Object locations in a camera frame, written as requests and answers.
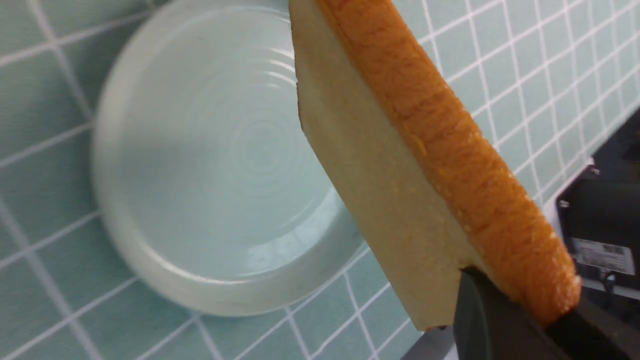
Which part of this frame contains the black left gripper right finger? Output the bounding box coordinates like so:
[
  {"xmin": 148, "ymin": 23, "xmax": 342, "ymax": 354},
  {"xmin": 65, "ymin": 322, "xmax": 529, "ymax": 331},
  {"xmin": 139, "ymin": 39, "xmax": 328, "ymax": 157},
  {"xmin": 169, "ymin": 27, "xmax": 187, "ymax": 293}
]
[{"xmin": 545, "ymin": 297, "xmax": 640, "ymax": 360}]

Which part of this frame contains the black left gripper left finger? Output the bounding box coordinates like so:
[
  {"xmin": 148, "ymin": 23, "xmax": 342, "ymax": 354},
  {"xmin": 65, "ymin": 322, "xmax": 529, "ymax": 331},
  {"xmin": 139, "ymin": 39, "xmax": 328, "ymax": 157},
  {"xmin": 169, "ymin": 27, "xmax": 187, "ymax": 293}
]
[{"xmin": 453, "ymin": 268, "xmax": 569, "ymax": 360}]

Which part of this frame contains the toasted bread slice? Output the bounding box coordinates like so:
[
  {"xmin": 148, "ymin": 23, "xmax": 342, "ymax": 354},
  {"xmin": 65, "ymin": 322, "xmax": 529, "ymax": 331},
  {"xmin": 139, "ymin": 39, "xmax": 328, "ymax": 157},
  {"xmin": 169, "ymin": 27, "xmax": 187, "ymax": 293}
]
[{"xmin": 289, "ymin": 0, "xmax": 581, "ymax": 331}]

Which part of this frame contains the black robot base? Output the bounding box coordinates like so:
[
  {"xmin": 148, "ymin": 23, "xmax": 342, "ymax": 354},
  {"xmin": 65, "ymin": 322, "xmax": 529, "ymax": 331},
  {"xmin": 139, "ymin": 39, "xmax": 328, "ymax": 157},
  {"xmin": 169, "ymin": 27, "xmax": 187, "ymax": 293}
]
[{"xmin": 555, "ymin": 111, "xmax": 640, "ymax": 330}]

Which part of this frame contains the green checkered tablecloth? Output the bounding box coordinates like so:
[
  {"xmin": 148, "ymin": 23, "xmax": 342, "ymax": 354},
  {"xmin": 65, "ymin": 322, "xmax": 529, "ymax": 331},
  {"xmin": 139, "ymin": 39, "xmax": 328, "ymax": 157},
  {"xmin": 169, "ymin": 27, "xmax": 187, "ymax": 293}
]
[{"xmin": 0, "ymin": 0, "xmax": 639, "ymax": 360}]

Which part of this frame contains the light green plate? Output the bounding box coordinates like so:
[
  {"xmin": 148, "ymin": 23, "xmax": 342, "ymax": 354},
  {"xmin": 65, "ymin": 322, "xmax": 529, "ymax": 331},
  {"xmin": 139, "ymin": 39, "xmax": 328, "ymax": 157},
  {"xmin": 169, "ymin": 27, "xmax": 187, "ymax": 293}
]
[{"xmin": 91, "ymin": 0, "xmax": 364, "ymax": 317}]

